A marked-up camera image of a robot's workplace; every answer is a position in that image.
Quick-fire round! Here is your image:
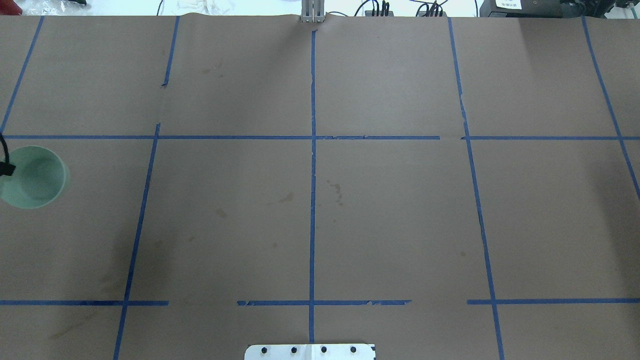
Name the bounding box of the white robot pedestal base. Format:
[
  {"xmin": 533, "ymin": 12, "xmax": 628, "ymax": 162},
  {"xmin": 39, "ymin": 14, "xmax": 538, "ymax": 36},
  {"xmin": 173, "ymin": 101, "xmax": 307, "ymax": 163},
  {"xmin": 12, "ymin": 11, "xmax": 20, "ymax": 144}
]
[{"xmin": 244, "ymin": 343, "xmax": 377, "ymax": 360}]

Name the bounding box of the mint green bowl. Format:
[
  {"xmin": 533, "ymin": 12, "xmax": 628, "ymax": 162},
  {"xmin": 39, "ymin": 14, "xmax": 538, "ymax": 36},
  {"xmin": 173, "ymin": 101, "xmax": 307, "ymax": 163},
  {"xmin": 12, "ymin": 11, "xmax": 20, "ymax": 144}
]
[{"xmin": 0, "ymin": 145, "xmax": 71, "ymax": 210}]

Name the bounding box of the aluminium frame post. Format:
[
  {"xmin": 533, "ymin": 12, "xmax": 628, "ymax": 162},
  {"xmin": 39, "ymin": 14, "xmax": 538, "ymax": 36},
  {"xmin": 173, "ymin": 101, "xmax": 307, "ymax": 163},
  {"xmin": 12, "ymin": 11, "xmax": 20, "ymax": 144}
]
[{"xmin": 301, "ymin": 0, "xmax": 326, "ymax": 23}]

